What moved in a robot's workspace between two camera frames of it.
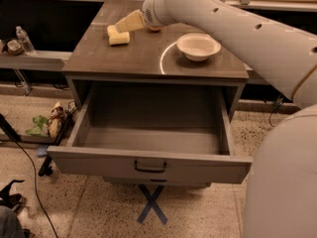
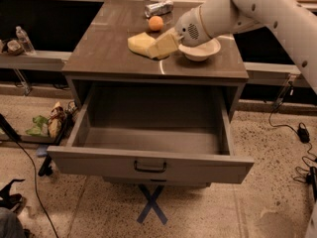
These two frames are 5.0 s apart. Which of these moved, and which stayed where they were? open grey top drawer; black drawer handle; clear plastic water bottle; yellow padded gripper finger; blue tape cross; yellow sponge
Moved: yellow sponge; yellow padded gripper finger
Stayed: blue tape cross; clear plastic water bottle; black drawer handle; open grey top drawer
